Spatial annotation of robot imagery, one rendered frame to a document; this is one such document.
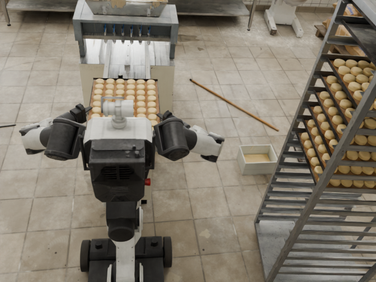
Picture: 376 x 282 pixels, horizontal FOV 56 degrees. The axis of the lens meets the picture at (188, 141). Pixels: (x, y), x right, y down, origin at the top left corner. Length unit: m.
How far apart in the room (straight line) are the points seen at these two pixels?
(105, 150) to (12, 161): 2.03
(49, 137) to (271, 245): 1.70
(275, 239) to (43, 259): 1.58
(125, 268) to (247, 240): 1.01
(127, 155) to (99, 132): 0.17
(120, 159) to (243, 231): 1.66
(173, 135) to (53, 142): 0.45
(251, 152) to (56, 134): 2.15
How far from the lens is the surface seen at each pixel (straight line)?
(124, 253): 2.12
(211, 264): 2.59
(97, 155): 1.31
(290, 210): 2.59
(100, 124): 1.44
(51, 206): 2.90
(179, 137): 1.39
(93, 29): 2.73
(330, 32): 1.74
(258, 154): 3.29
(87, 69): 2.80
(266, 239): 2.61
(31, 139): 1.58
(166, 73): 2.79
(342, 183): 1.84
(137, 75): 2.62
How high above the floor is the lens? 2.27
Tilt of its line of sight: 43 degrees down
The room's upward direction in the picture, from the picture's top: 7 degrees clockwise
